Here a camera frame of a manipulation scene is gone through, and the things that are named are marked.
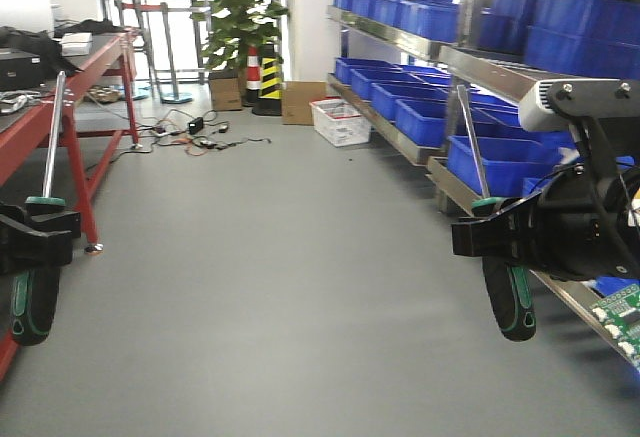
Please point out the brown cardboard box floor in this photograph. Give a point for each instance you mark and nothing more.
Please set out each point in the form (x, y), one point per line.
(296, 99)

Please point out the red metal table frame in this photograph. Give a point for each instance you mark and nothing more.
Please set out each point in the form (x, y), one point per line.
(111, 54)

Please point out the black yellow traffic cone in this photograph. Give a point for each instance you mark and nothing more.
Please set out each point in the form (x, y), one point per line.
(269, 96)

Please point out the green-black screwdriver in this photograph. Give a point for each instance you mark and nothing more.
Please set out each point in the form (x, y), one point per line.
(507, 286)
(35, 293)

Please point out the red white traffic cone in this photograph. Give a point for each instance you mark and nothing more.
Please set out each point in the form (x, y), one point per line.
(253, 78)

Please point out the blue shelf bin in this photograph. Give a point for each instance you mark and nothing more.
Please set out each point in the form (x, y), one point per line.
(507, 162)

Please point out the white printed basket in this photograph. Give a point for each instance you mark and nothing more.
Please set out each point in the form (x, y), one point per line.
(339, 123)

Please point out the potted green plant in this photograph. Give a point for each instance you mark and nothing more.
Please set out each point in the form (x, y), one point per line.
(235, 27)

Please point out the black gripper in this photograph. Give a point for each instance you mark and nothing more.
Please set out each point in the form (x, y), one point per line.
(585, 222)

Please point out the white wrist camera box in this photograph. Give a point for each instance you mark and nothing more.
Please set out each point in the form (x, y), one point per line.
(535, 114)

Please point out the metal shelf rack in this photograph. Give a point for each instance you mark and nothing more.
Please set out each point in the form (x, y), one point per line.
(498, 52)

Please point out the green circuit board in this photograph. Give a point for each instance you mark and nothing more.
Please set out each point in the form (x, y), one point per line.
(618, 314)

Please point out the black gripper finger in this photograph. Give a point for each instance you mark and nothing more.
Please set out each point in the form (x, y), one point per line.
(37, 235)

